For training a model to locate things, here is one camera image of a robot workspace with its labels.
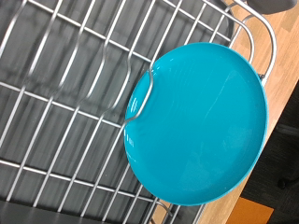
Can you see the blue plastic plate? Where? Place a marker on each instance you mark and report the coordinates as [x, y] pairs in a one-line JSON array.
[[202, 124]]

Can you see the grey plastic drain tray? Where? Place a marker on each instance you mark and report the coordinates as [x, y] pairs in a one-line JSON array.
[[28, 130]]

